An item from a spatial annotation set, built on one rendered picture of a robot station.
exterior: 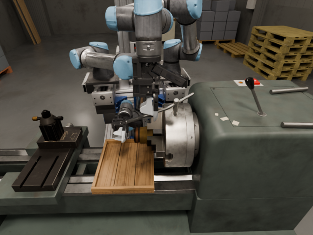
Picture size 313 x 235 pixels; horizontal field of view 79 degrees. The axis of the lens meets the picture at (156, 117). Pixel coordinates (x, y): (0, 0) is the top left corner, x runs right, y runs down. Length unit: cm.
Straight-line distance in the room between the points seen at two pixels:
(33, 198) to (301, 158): 114
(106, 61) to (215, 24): 659
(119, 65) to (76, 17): 893
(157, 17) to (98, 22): 919
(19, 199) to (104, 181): 36
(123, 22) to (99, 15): 900
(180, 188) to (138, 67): 65
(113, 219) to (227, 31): 716
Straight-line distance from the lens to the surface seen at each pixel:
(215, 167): 83
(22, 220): 152
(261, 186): 103
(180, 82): 60
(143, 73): 59
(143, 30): 56
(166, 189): 101
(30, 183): 105
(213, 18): 744
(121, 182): 102
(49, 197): 103
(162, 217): 130
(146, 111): 62
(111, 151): 118
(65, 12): 994
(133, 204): 110
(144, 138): 92
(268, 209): 121
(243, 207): 113
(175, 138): 81
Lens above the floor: 169
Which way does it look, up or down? 34 degrees down
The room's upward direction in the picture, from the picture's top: straight up
